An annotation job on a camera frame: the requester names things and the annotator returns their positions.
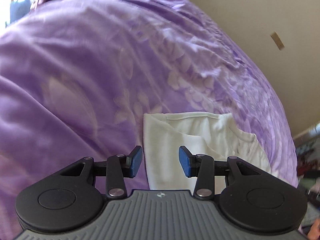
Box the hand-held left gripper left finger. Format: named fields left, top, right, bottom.
left=60, top=145, right=143, bottom=200

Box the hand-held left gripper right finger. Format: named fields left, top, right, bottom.
left=178, top=145, right=262, bottom=198

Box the white small shirt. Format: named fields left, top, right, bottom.
left=143, top=112, right=272, bottom=191

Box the purple floral bed sheet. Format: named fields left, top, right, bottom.
left=0, top=0, right=299, bottom=230

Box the colourful floor clutter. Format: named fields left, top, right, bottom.
left=292, top=122, right=320, bottom=183

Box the brown tape strip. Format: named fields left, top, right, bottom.
left=270, top=31, right=285, bottom=51

